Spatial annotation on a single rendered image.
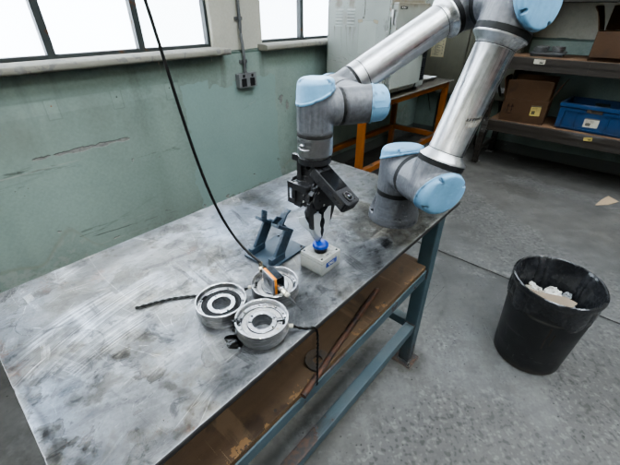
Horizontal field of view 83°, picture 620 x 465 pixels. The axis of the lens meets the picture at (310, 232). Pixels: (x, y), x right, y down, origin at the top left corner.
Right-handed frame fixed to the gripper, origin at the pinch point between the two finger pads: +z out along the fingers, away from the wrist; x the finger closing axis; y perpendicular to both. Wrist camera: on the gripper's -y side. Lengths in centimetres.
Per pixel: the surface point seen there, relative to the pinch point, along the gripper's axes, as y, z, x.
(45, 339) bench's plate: 24, 8, 54
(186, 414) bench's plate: -9.5, 8.3, 43.8
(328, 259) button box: -3.6, 4.4, 0.9
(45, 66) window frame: 152, -25, 6
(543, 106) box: 16, 26, -328
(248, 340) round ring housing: -7.6, 5.2, 29.2
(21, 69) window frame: 153, -25, 15
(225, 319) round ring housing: -0.3, 5.1, 28.9
